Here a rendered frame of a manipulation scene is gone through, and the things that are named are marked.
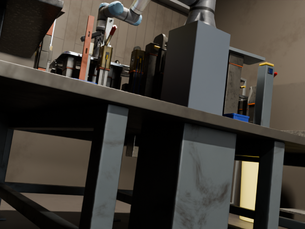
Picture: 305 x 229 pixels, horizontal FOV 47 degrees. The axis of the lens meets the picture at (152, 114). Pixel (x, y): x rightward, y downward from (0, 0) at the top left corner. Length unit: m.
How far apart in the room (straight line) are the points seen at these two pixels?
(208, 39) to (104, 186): 0.78
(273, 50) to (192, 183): 3.56
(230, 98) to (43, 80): 1.23
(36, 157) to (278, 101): 2.93
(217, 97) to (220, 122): 0.22
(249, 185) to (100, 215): 2.81
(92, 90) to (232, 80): 1.12
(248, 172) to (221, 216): 2.31
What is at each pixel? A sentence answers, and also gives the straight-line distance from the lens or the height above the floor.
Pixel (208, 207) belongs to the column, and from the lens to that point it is 1.45.
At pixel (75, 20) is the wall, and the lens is 4.52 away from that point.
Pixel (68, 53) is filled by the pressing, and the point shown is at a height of 0.99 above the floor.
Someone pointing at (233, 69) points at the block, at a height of 1.06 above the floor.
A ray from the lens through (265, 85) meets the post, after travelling 2.16.
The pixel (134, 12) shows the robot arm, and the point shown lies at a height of 1.33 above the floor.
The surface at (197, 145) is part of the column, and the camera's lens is 1.37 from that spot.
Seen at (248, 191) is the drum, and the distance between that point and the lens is 3.80.
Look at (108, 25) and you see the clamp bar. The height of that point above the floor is 1.17.
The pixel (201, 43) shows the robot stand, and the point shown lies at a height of 1.01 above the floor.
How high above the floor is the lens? 0.51
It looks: 7 degrees up
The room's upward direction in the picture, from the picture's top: 7 degrees clockwise
